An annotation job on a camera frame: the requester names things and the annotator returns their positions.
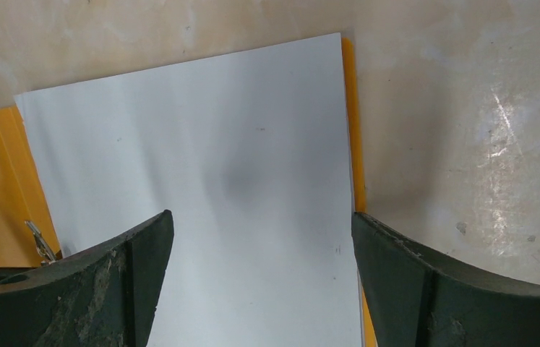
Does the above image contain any silver metal folder clip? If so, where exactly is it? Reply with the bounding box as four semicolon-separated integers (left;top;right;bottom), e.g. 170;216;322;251
24;220;58;266

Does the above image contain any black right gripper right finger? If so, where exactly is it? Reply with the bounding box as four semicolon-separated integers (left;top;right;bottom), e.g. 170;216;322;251
351;213;540;346

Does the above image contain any white paper sheets stack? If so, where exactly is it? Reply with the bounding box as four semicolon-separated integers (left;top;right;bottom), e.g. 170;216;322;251
14;32;364;347

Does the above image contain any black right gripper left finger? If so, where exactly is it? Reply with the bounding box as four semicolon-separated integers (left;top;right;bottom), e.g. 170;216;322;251
0;210;174;346

